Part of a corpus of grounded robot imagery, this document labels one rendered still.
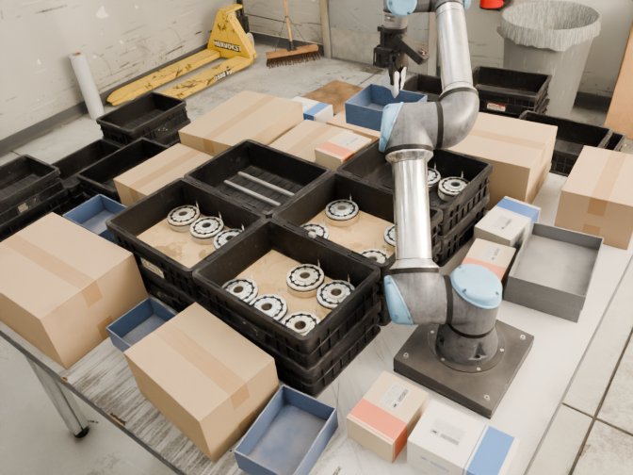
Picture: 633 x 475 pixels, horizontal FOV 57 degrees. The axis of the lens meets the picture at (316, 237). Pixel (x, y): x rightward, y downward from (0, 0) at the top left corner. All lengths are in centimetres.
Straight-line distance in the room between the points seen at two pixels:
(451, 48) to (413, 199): 41
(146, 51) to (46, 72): 90
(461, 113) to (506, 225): 52
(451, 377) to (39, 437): 169
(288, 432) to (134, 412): 40
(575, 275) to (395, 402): 68
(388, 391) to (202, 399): 42
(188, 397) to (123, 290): 50
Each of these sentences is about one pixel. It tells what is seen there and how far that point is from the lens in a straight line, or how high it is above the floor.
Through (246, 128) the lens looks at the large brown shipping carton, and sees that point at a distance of 223.
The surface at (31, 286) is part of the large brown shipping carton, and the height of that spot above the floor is 90.
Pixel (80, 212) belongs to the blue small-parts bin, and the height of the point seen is 82.
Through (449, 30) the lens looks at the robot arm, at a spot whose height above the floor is 137.
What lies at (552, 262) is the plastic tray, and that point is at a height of 75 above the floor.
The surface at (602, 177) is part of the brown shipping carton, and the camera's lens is 202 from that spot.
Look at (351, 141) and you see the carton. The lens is 201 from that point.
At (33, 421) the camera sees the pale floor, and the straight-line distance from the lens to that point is 267.
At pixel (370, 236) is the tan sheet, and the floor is 83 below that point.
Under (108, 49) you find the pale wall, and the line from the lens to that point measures 508.
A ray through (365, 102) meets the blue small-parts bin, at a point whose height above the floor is 109.
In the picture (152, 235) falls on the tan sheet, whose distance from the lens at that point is 189.
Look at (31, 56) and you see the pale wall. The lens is 475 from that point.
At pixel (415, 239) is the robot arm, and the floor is 104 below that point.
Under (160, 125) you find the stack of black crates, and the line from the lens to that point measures 325.
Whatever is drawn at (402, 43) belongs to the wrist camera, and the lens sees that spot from 179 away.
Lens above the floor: 190
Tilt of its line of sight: 38 degrees down
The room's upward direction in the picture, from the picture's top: 6 degrees counter-clockwise
